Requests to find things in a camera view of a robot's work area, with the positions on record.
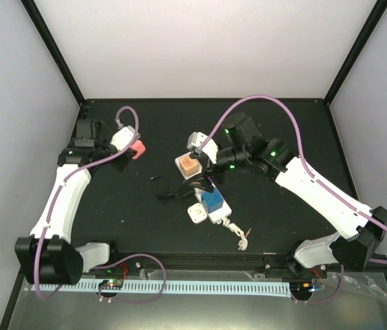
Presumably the beige dragon cube socket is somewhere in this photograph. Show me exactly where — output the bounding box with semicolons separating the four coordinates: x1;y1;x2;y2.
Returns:
179;155;200;177

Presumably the pink plug adapter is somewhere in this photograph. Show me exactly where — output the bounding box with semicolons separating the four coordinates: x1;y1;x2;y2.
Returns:
130;140;146;160

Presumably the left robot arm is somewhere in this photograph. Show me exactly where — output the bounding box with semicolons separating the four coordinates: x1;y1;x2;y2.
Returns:
14;120;139;285

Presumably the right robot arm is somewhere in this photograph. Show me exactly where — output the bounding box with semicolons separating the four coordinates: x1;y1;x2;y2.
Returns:
175;113;387;278

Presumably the white tiger cube socket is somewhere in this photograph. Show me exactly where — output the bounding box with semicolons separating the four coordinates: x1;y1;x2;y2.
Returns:
194;188;205;203

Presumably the blue cube socket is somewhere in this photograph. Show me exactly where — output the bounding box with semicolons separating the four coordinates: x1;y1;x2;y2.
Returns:
201;188;223;214

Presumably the white flat plug adapter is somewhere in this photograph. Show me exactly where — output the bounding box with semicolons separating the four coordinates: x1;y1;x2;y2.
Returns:
187;203;208;224

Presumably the small green circuit board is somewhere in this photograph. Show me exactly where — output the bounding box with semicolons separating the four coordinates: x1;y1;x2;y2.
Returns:
98;279;123;289

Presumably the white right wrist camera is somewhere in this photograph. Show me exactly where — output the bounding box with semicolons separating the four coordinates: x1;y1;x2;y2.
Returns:
187;132;219;164

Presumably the black thin cable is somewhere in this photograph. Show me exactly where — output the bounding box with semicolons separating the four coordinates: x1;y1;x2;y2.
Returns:
151;175;194;201

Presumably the white coiled power cord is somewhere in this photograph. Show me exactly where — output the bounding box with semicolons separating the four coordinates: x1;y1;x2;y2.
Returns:
221;216;250;251

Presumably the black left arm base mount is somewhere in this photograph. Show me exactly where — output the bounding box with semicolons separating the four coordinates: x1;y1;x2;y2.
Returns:
88;253;146;278

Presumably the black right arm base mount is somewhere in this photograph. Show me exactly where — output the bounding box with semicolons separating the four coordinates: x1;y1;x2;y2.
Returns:
260;254;327;281

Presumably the light blue slotted cable duct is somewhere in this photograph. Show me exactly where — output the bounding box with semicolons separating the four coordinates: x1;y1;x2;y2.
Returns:
30;277;291;298

